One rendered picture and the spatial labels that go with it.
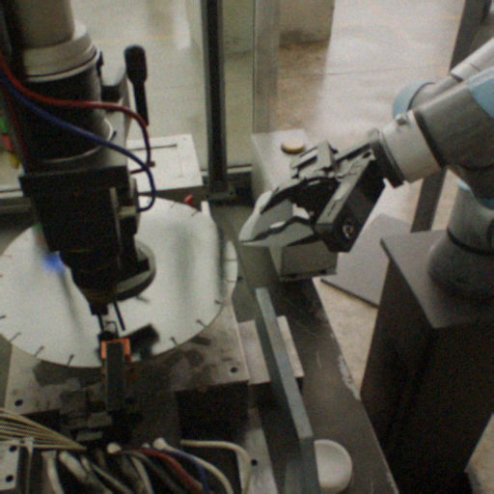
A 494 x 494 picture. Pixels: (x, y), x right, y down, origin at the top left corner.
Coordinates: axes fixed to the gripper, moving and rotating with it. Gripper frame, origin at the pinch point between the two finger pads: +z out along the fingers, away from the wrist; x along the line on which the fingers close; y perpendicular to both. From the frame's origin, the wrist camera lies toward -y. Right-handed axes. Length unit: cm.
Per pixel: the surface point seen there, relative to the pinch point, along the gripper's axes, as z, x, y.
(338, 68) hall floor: 18, -105, 290
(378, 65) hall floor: -4, -119, 297
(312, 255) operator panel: 2.8, -22.3, 20.9
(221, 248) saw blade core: 6.5, -2.3, 4.9
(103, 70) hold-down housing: -3.0, 27.8, -5.9
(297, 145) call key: -1.2, -12.0, 40.7
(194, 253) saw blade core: 9.5, -0.2, 3.7
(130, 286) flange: 15.0, 4.6, -4.0
